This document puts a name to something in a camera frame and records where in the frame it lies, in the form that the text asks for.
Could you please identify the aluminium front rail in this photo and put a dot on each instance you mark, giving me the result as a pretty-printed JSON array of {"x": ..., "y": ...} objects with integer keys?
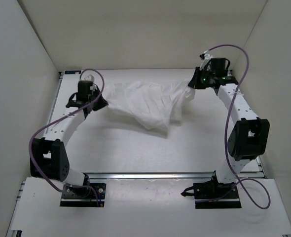
[{"x": 154, "y": 175}]

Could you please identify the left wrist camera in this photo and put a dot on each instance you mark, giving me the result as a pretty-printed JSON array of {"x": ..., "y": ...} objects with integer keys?
[{"x": 86, "y": 85}]

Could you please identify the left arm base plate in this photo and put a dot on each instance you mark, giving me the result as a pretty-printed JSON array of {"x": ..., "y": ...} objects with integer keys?
[{"x": 84, "y": 197}]

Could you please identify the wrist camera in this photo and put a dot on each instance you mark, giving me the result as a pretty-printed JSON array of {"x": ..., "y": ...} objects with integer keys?
[
  {"x": 86, "y": 85},
  {"x": 206, "y": 57}
]

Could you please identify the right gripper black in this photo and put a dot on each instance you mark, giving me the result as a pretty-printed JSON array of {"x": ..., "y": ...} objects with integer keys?
[{"x": 194, "y": 83}]

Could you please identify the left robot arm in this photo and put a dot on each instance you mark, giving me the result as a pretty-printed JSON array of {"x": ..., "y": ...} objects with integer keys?
[{"x": 48, "y": 155}]

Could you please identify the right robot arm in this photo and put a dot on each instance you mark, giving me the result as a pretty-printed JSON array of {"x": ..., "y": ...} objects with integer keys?
[{"x": 249, "y": 135}]

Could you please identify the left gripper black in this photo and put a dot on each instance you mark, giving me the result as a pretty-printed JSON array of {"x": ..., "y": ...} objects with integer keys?
[{"x": 102, "y": 103}]

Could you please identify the aluminium left side rail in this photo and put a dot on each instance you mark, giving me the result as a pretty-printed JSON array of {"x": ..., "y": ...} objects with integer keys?
[{"x": 55, "y": 97}]

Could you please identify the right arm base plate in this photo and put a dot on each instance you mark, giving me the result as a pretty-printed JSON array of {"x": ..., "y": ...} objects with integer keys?
[{"x": 209, "y": 195}]

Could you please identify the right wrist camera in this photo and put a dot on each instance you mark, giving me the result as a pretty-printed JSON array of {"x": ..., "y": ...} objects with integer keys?
[{"x": 206, "y": 57}]

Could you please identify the white pleated skirt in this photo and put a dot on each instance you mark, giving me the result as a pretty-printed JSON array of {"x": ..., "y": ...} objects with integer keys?
[{"x": 152, "y": 105}]

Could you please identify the left blue corner label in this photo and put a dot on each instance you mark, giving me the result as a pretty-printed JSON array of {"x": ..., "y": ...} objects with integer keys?
[{"x": 72, "y": 72}]

